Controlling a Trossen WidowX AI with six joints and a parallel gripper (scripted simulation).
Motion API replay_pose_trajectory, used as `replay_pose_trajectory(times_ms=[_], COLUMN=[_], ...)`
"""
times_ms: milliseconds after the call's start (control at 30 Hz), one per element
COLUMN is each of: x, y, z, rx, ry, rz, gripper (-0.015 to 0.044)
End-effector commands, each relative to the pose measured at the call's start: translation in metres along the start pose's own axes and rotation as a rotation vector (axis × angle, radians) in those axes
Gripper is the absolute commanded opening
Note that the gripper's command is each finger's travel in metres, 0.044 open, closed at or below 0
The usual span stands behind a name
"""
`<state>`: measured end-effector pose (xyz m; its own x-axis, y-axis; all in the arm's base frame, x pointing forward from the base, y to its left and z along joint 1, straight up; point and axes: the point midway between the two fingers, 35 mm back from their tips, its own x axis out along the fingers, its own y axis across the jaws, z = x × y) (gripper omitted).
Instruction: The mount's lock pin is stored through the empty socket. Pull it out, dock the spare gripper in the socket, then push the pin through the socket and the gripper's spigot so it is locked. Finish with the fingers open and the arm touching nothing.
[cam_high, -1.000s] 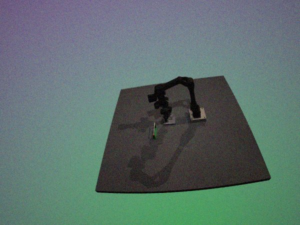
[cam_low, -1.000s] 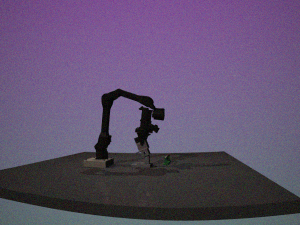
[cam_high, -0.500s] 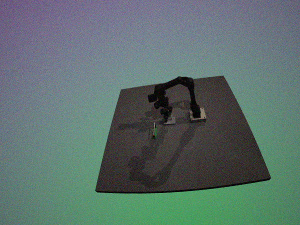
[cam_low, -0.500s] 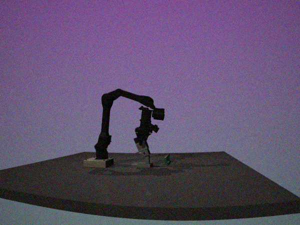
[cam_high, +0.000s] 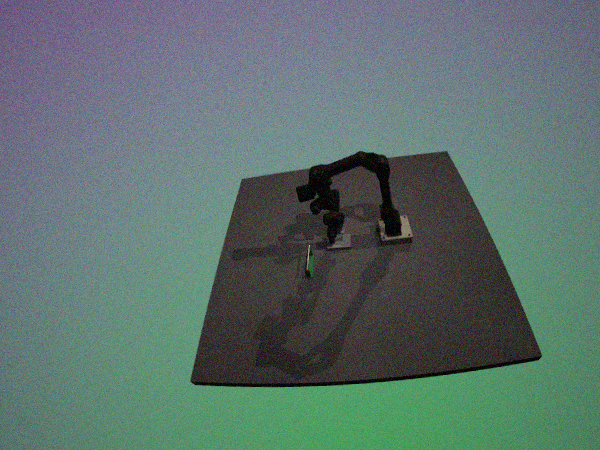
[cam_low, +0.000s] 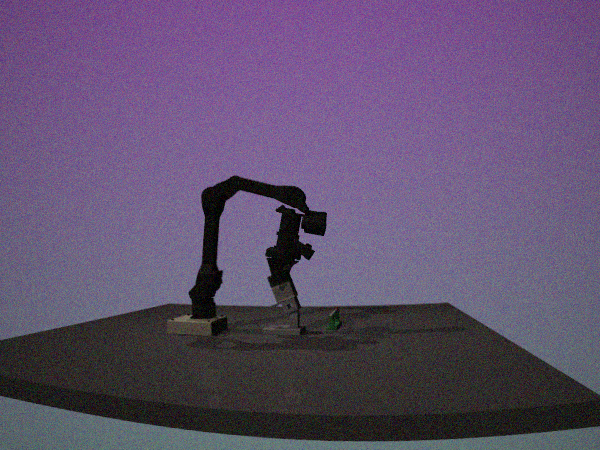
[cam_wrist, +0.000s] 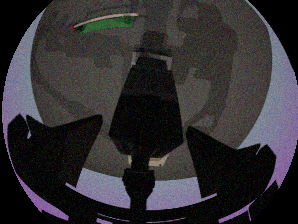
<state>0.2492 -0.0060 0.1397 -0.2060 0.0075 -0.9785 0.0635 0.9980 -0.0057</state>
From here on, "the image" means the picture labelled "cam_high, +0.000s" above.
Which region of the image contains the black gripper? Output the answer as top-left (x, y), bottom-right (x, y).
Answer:
top-left (319, 189), bottom-right (340, 228)

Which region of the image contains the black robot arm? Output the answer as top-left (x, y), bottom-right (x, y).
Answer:
top-left (296, 151), bottom-right (402, 237)

